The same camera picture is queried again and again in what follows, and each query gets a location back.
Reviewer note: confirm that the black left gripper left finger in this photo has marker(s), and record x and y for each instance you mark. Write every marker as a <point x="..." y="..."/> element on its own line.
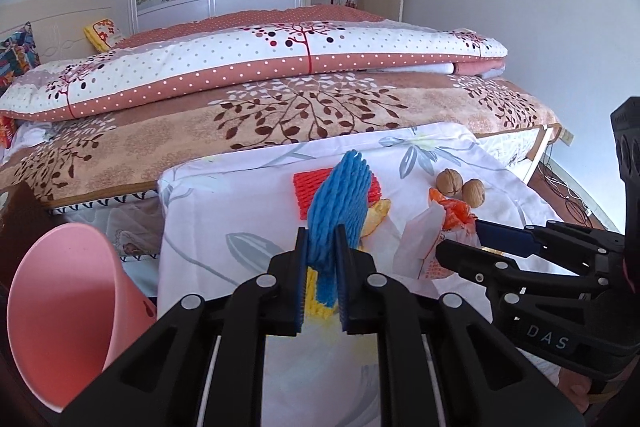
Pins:
<point x="202" y="363"/>

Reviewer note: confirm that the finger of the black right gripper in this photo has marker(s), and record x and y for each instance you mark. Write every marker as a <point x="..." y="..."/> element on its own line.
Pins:
<point x="569" y="246"/>
<point x="501" y="276"/>

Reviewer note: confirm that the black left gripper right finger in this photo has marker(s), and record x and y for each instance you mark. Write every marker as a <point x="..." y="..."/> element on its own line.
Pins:
<point x="442" y="364"/>

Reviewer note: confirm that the orange white plastic wrapper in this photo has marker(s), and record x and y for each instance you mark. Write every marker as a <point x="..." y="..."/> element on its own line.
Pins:
<point x="444" y="218"/>

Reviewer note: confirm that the yellow foam fruit net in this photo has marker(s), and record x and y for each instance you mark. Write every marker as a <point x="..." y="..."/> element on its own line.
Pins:
<point x="339" y="277"/>

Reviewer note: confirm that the blue foam fruit net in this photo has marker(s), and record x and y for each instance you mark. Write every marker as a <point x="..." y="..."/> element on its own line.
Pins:
<point x="341" y="199"/>

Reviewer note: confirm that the pink plastic trash bin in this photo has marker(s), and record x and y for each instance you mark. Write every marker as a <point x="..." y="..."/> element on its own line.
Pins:
<point x="72" y="310"/>

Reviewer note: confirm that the walnut right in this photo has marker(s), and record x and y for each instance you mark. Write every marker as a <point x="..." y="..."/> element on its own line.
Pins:
<point x="473" y="193"/>

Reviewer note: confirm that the walnut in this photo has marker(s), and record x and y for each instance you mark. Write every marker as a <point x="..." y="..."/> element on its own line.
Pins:
<point x="449" y="182"/>
<point x="473" y="193"/>

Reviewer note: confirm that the walnut left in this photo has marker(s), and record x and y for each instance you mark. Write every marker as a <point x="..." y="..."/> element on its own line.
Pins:
<point x="449" y="182"/>

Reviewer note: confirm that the white floral table cloth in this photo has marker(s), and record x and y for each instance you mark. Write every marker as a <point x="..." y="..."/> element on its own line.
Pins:
<point x="227" y="215"/>

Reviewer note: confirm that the quilted white mattress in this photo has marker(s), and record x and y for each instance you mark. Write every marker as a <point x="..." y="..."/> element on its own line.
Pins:
<point x="133" y="223"/>

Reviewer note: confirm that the brown floral bed sheet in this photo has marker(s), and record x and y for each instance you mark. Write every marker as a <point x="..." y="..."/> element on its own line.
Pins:
<point x="126" y="152"/>

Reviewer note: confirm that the folded dotted red-white quilt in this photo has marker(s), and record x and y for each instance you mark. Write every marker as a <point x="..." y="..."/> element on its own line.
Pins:
<point x="238" y="48"/>

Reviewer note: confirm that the yellow small cushion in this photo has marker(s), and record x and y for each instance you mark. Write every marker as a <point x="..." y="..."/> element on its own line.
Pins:
<point x="103" y="35"/>

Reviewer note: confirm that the colourful patterned pillow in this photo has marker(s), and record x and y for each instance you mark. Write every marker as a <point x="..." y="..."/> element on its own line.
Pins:
<point x="18" y="54"/>

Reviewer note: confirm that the cream bed headboard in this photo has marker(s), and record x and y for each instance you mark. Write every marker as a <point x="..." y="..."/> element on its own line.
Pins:
<point x="57" y="25"/>

